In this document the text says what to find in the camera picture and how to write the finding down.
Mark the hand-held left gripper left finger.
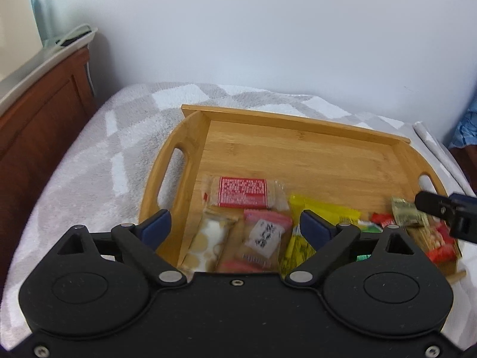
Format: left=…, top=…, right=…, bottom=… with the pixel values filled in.
left=56, top=210, right=187, bottom=288

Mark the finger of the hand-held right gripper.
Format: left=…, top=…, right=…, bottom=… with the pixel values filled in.
left=450, top=193, right=477, bottom=213
left=415, top=191, right=477, bottom=243

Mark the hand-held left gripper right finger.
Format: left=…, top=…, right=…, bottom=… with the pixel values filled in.
left=285, top=211, right=422, bottom=288

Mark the yellow snack packet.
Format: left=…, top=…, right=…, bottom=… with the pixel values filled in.
left=279, top=193, right=361, bottom=277

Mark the olive gold snack packet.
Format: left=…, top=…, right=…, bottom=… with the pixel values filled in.
left=391, top=196, right=430, bottom=229

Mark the red peanut snack packet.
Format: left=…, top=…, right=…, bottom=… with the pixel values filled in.
left=408, top=221, right=462, bottom=265

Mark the small red snack packet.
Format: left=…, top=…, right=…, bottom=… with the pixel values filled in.
left=370, top=212, right=395, bottom=227

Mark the white gold-spotted snack packet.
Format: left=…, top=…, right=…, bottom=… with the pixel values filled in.
left=182, top=208, right=240, bottom=274

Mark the green snack packet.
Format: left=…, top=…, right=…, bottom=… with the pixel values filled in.
left=356, top=221, right=383, bottom=262

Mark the pink packet with white label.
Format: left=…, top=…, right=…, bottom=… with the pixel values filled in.
left=217, top=209, right=294, bottom=274

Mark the wooden serving tray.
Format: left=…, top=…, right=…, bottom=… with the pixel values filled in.
left=139, top=105, right=467, bottom=281

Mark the clear packet with red label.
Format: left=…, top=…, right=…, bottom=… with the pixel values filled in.
left=203, top=175, right=290, bottom=212

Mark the blue checked cloth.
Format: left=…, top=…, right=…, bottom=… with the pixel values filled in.
left=446, top=101, right=477, bottom=150

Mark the grey white fleece blanket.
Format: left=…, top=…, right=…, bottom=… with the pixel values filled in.
left=0, top=82, right=477, bottom=345

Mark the white cable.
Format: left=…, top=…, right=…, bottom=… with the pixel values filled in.
left=55, top=23, right=97, bottom=98

